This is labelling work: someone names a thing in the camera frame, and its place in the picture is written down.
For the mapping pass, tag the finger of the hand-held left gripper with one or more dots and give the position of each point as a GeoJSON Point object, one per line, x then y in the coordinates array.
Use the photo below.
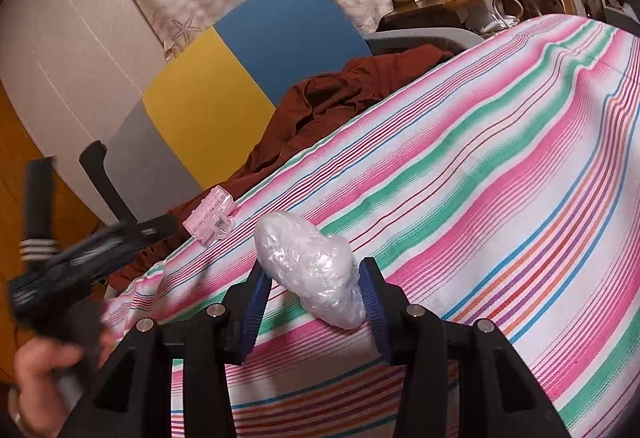
{"type": "Point", "coordinates": [157, 227]}

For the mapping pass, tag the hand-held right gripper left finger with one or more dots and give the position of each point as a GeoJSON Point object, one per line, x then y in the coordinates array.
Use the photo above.
{"type": "Point", "coordinates": [252, 313]}

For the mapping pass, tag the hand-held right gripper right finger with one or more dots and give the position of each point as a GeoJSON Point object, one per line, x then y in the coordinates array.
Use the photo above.
{"type": "Point", "coordinates": [372, 308]}

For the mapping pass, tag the clear plastic wrap bundle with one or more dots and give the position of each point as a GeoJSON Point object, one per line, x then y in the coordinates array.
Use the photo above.
{"type": "Point", "coordinates": [310, 268]}

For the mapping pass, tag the person's left hand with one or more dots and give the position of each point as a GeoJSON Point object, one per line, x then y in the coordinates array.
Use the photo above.
{"type": "Point", "coordinates": [40, 368]}

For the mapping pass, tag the black cloth with white stripes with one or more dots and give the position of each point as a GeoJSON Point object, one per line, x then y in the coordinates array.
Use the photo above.
{"type": "Point", "coordinates": [39, 198]}

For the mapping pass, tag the grey yellow blue chair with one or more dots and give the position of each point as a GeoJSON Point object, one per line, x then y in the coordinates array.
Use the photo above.
{"type": "Point", "coordinates": [200, 103]}

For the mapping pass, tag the dark red cloth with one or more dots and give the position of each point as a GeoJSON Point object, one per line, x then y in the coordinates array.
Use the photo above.
{"type": "Point", "coordinates": [325, 103]}

